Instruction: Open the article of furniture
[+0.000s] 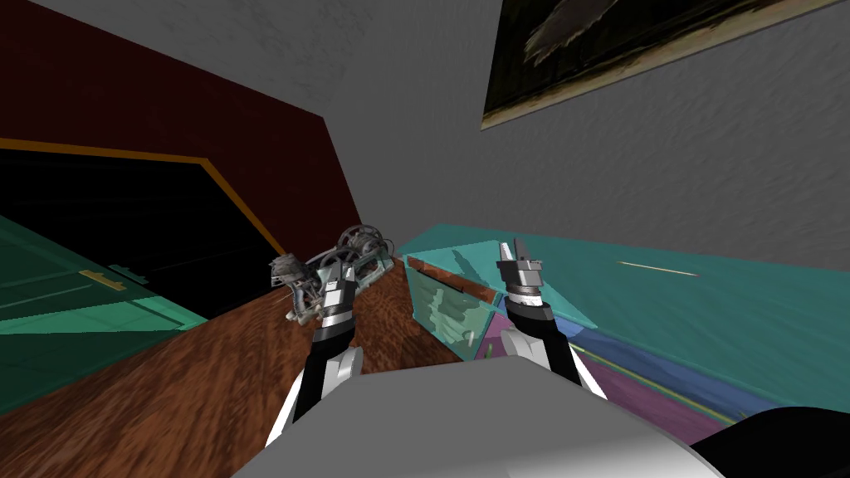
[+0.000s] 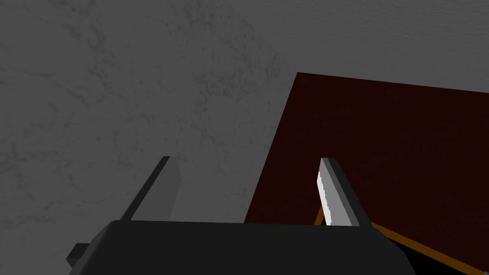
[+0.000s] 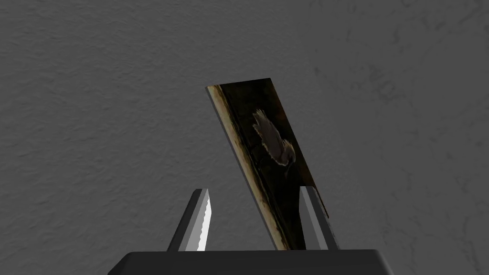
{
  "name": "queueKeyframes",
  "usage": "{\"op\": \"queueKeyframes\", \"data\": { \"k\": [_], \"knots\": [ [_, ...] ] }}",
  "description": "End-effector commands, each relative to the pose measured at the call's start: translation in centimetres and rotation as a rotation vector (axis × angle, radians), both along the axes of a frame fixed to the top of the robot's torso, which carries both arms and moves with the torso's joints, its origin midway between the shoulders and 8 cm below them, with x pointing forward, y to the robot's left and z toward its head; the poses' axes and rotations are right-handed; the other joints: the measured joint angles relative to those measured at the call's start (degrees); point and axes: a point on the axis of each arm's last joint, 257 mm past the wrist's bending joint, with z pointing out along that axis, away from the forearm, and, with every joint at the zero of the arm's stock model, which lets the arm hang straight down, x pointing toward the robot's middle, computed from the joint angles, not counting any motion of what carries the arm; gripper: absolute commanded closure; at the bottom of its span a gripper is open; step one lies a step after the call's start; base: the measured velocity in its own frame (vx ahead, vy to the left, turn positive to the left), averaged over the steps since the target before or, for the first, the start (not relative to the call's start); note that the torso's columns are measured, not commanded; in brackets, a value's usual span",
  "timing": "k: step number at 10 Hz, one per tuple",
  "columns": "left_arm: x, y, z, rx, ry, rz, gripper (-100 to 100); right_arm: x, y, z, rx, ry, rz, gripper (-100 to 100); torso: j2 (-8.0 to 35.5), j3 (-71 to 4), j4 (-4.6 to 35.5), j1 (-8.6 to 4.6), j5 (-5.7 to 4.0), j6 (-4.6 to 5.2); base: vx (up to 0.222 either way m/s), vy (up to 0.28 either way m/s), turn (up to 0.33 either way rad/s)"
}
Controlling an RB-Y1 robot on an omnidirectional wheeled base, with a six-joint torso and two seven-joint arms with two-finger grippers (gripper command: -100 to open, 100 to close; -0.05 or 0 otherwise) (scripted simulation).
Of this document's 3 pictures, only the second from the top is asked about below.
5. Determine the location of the dark red door leaf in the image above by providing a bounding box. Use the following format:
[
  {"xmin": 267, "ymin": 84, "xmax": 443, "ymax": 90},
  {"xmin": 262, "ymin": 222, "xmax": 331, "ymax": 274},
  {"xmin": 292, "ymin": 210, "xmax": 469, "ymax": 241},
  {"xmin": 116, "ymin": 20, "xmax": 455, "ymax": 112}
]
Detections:
[{"xmin": 243, "ymin": 72, "xmax": 489, "ymax": 271}]

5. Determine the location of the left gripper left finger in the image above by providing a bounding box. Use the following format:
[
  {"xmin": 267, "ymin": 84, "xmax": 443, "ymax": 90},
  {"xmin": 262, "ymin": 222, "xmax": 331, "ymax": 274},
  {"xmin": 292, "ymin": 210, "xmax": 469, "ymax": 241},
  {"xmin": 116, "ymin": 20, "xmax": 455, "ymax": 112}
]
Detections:
[{"xmin": 120, "ymin": 156, "xmax": 181, "ymax": 222}]

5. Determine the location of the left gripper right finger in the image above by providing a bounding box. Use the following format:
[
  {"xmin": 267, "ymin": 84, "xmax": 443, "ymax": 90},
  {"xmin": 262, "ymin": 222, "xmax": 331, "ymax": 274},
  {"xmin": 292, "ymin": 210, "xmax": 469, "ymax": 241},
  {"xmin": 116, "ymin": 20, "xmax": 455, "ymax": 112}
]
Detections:
[{"xmin": 317, "ymin": 157, "xmax": 372, "ymax": 228}]

